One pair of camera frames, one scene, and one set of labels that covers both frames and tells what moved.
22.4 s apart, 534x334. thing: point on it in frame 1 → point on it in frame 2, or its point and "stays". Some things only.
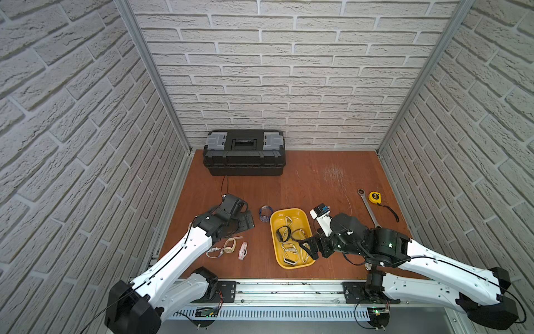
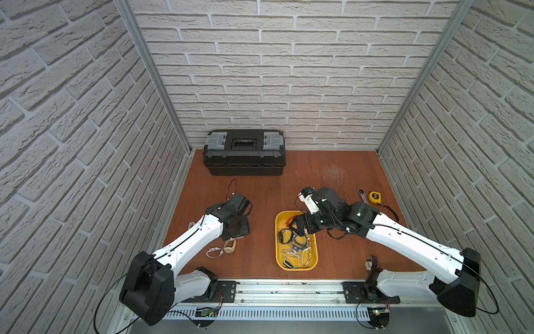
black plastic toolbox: [245, 152] stays
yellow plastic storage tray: [289, 226] stays
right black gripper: [319, 240] → [306, 219]
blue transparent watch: [264, 213] → [298, 246]
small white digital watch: [215, 252] stays
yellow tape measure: [375, 197] stays
